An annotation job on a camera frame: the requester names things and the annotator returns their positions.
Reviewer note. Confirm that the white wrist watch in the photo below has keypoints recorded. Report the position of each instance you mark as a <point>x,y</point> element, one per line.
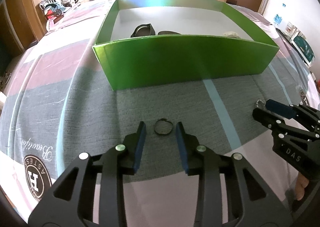
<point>231,34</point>

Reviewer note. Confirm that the green cardboard box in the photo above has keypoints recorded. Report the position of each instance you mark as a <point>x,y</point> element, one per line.
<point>199,52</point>

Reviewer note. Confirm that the plaid tablecloth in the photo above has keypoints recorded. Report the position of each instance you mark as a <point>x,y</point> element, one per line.
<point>60,104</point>

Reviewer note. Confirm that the silver metal bangle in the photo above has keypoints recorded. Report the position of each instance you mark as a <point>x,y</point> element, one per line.
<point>168,33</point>

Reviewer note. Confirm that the person's right hand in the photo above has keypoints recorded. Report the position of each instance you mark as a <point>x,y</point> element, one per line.
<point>301,183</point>

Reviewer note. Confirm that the black wrist watch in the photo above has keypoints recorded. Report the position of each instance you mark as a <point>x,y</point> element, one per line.
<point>143,30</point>

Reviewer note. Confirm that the chair with piled clothes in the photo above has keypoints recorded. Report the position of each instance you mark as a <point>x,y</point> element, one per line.
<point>54,11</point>

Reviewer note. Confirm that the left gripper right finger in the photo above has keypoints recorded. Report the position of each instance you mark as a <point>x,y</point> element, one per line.
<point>231,192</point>

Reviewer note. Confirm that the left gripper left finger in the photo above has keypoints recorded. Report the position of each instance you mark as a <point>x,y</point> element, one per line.
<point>90,191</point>

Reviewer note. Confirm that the clear plastic water bottle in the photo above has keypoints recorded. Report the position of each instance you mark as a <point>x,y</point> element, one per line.
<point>278,19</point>

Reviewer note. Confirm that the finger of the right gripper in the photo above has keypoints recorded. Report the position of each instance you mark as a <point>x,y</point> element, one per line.
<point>287,109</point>
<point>272,120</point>

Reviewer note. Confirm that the dark green box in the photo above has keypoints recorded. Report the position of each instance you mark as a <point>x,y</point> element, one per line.
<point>303,49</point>

